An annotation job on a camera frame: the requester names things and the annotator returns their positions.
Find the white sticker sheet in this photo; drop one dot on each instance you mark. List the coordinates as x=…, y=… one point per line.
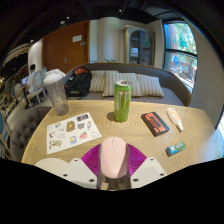
x=71, y=131

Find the brown wooden door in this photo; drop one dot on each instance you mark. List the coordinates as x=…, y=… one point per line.
x=63, y=46

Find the green chewing gum pack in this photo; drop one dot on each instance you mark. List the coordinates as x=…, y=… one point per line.
x=175, y=149

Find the grey tufted armchair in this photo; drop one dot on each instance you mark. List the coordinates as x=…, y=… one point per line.
x=25, y=131

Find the pink computer mouse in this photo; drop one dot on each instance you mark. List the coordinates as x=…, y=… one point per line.
x=114, y=156

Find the green drink can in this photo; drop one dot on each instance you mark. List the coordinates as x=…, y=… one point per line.
x=122, y=101

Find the person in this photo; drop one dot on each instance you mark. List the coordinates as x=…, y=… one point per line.
x=31, y=78

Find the black box with red print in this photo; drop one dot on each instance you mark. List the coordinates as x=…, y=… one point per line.
x=155, y=123

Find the clear plastic tumbler with lid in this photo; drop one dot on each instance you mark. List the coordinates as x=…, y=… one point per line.
x=57, y=95

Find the striped beige pillow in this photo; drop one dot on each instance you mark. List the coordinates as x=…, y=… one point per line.
x=110, y=83
x=150, y=86
x=96, y=81

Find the grey curved sofa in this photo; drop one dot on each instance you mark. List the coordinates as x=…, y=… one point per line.
x=171, y=88

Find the white wooden chair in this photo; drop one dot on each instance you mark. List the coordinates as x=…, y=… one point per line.
x=38, y=86

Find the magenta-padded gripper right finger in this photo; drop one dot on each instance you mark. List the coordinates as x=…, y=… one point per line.
x=146, y=170

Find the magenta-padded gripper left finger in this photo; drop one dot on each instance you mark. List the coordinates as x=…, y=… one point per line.
x=78, y=171

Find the small white tube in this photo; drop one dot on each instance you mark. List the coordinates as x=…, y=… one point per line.
x=174, y=117

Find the grey glass-door cabinet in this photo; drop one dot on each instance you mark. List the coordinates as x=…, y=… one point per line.
x=140, y=46

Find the black backpack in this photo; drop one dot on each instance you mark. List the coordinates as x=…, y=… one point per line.
x=78, y=83

